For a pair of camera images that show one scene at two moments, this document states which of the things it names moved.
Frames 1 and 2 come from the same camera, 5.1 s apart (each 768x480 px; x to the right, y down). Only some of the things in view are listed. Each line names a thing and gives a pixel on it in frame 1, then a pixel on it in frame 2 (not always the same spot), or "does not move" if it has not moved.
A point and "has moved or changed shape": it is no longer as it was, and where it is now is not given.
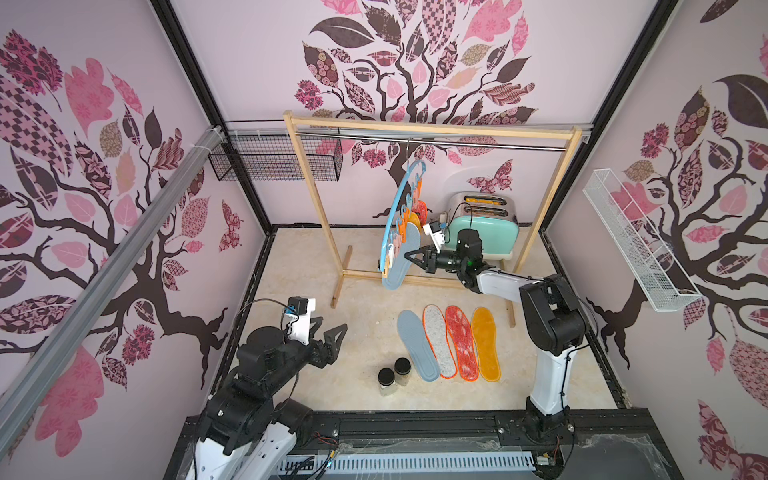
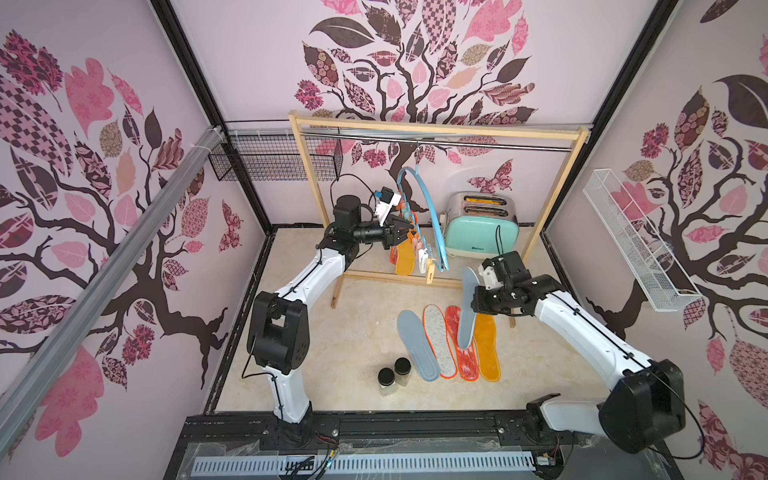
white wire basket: [662, 282] does not move
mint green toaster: [491, 215] does not move
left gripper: [329, 350] -> [390, 232]
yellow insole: [412, 218] -> [405, 258]
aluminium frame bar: [28, 388] does not move
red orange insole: [460, 332] does not move
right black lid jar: [402, 371] does not move
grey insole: [400, 266] -> [469, 280]
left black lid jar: [386, 379] does not move
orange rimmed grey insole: [439, 341] does not move
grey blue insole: [415, 342] does not move
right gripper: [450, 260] -> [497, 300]
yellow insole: [486, 339] does not move
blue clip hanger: [401, 216] has moved or changed shape
